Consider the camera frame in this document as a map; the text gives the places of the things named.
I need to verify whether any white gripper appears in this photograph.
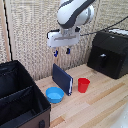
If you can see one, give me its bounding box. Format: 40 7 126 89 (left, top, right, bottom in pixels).
46 29 81 58

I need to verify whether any black air fryer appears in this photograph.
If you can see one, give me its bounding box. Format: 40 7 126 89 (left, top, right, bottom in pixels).
86 28 128 80

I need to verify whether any dark blue book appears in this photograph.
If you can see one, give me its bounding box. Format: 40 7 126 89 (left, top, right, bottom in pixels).
51 63 74 97

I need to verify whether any woven folding screen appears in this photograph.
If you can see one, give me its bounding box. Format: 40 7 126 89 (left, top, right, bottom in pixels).
0 0 128 82

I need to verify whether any red plastic cup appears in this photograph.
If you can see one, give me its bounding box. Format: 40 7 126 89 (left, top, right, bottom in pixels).
77 77 91 94

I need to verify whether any blue plastic bowl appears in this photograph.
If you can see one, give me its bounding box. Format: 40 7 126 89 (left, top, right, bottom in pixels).
45 86 65 104

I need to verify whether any black fabric storage box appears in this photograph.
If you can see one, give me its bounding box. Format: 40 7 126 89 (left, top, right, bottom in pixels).
0 59 52 128

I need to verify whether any black cable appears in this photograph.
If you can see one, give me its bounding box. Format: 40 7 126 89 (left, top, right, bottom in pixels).
79 15 128 37

